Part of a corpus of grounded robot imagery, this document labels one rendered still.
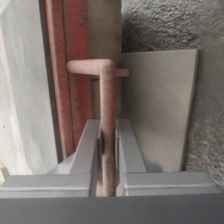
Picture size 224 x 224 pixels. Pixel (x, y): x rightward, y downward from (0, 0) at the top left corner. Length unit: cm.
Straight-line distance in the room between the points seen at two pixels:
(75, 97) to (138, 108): 11
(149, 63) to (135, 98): 6
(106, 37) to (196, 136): 16
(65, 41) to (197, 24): 14
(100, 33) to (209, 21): 12
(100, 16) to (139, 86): 10
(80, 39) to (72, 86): 5
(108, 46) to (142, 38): 6
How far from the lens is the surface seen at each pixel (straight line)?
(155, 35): 24
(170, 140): 23
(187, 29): 22
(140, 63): 24
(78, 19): 18
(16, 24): 26
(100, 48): 21
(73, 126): 18
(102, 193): 17
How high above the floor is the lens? 20
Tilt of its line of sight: 39 degrees down
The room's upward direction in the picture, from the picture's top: 105 degrees counter-clockwise
